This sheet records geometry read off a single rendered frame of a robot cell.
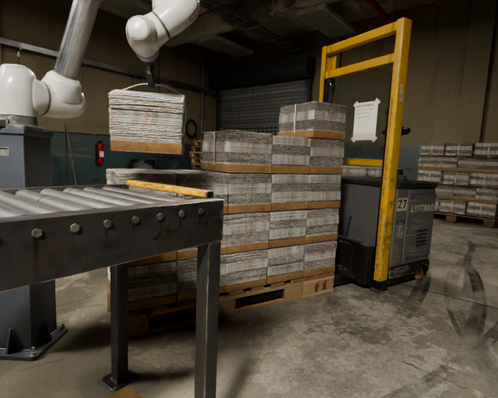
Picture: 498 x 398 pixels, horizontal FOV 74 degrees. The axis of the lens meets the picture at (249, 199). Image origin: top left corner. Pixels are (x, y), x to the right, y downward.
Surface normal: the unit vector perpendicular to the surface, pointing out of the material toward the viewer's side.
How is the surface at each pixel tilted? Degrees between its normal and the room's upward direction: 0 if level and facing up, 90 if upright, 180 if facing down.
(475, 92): 90
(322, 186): 90
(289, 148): 90
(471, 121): 90
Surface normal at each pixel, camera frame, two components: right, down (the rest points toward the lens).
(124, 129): 0.14, 0.40
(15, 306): -0.03, 0.12
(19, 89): 0.73, 0.09
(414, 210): 0.51, 0.13
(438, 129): -0.63, 0.07
